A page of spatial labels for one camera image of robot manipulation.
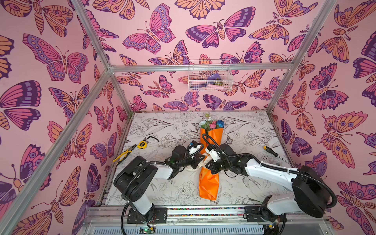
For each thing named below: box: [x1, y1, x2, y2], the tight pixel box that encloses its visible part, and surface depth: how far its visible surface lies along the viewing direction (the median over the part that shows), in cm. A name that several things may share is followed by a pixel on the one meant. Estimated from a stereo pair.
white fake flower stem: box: [199, 113, 214, 132], surface depth 108 cm
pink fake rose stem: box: [209, 120, 217, 130], surface depth 105 cm
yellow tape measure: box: [137, 140, 148, 150], surface depth 101 cm
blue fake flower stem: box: [215, 119, 225, 129], surface depth 105 cm
